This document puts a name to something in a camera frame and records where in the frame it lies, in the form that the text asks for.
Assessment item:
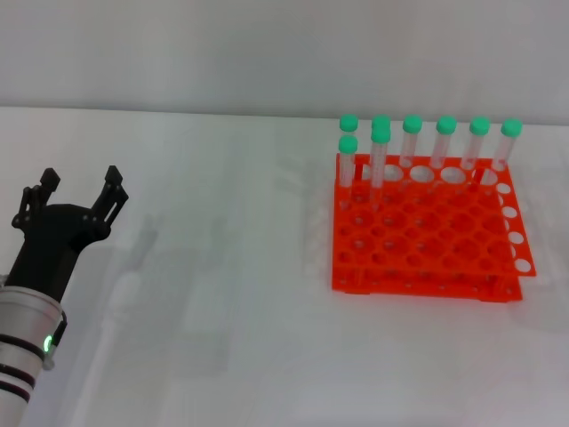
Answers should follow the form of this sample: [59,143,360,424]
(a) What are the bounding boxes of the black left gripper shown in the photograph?
[9,165,131,309]

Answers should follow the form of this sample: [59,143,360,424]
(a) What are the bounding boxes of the orange test tube rack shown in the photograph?
[331,153,538,304]

